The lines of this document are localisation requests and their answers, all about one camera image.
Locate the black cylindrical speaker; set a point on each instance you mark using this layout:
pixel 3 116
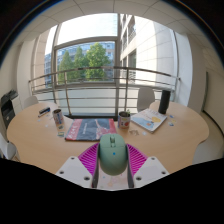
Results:
pixel 164 101

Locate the printed drink can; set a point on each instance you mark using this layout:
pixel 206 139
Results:
pixel 58 119

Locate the metal balcony railing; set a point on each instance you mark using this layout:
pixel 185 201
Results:
pixel 100 69

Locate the red and dark magazine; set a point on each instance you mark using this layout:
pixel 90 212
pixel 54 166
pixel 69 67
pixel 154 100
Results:
pixel 88 129

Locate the black office printer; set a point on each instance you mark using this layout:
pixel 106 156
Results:
pixel 8 110

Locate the light blue illustrated booklet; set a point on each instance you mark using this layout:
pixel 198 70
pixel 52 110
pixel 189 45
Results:
pixel 148 120

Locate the small black blue stapler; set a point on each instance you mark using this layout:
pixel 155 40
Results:
pixel 44 111

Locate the mint green computer mouse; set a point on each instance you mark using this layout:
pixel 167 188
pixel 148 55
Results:
pixel 113 156

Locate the red white mug with plant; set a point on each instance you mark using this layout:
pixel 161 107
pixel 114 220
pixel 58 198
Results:
pixel 124 120

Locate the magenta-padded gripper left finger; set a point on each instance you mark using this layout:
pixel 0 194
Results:
pixel 71 170

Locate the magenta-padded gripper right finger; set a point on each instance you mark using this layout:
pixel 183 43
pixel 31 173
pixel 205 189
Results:
pixel 151 170

